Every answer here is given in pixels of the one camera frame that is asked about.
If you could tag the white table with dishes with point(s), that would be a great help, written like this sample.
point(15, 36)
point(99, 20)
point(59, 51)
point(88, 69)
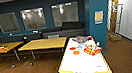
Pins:
point(83, 65)

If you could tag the white sheet on sofa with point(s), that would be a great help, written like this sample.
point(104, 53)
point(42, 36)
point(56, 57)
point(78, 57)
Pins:
point(53, 36)

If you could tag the colourful snack bag pile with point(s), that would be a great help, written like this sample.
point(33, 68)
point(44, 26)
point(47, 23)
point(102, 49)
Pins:
point(82, 38)

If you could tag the small colourful table items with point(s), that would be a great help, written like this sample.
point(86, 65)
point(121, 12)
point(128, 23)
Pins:
point(1, 48)

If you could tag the white pillar outlet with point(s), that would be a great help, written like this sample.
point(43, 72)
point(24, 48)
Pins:
point(98, 43)

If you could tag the brown wooden door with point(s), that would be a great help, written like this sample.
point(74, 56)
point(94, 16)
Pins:
point(113, 15)

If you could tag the small white sill item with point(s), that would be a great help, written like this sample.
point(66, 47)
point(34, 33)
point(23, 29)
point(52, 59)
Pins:
point(34, 31)

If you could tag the white double door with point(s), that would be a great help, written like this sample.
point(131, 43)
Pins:
point(120, 18)

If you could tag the white bowl with blue rim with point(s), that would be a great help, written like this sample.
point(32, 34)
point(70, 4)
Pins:
point(82, 46)

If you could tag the yellow pillar sign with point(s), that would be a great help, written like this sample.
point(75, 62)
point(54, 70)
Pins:
point(99, 17)

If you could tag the grey wall sofa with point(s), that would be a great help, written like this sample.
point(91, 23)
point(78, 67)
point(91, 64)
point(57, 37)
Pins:
point(72, 27)

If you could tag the cardboard box on floor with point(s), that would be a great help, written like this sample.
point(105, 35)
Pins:
point(115, 36)

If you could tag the interior glass window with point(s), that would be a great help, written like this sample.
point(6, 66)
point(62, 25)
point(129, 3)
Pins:
point(65, 14)
point(33, 19)
point(7, 23)

